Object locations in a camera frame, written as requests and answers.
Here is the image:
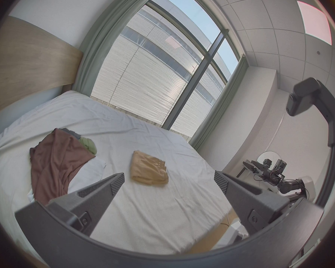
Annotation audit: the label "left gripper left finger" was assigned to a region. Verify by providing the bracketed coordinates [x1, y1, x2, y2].
[47, 173, 126, 236]

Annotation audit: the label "round wall mirror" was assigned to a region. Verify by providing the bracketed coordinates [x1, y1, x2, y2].
[258, 151, 280, 172]

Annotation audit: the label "brown garment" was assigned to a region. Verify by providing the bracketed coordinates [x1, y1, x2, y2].
[30, 128, 96, 206]

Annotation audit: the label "black garment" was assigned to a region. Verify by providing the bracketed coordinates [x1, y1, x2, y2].
[60, 127, 81, 139]

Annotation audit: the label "tan shorts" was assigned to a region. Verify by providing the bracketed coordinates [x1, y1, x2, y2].
[129, 150, 170, 186]

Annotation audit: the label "pale blue garment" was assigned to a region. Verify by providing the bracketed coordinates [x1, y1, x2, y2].
[26, 157, 107, 203]

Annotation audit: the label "window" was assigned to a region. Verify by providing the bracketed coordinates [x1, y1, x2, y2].
[90, 0, 240, 139]

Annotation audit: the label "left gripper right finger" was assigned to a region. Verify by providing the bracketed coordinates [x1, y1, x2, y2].
[214, 170, 290, 236]

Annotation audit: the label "green garment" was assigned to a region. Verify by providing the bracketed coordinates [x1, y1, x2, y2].
[78, 137, 98, 155]

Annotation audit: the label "bed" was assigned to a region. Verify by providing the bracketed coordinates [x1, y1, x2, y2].
[0, 16, 235, 255]

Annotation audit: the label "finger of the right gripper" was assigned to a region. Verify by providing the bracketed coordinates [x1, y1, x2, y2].
[242, 161, 259, 175]

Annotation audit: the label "ceiling light panel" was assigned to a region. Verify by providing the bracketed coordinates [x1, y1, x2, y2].
[297, 0, 333, 46]

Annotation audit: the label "grey-green curtain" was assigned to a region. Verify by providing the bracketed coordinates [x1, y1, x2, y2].
[188, 53, 248, 151]
[72, 0, 175, 100]

